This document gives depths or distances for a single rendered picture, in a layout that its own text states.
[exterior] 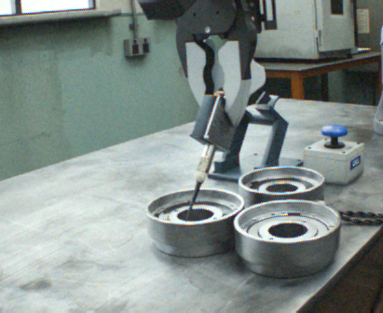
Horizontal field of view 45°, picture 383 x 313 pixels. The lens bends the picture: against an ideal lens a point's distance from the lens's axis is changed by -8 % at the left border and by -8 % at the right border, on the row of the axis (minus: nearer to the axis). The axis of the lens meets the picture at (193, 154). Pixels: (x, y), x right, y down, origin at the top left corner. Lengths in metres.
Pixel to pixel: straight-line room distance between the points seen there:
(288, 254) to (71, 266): 0.22
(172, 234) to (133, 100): 2.11
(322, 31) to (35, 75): 1.54
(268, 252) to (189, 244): 0.09
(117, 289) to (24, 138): 1.78
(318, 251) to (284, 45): 2.49
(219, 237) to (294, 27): 2.41
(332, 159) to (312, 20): 2.13
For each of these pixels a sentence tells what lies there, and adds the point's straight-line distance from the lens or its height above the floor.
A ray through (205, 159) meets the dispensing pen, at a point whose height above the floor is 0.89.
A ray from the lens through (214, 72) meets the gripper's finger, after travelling 0.56.
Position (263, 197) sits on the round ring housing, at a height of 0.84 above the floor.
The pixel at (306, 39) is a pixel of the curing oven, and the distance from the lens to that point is 2.82.
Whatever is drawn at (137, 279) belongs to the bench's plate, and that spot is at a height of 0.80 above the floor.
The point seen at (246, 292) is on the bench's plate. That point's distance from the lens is 0.44.
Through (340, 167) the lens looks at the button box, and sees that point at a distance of 0.70.
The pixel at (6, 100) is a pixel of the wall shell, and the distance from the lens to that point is 2.15.
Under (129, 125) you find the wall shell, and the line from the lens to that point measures 2.58.
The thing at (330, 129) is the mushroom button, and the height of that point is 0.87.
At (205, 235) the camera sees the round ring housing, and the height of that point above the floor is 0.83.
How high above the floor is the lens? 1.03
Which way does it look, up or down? 15 degrees down
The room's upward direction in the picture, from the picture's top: 4 degrees counter-clockwise
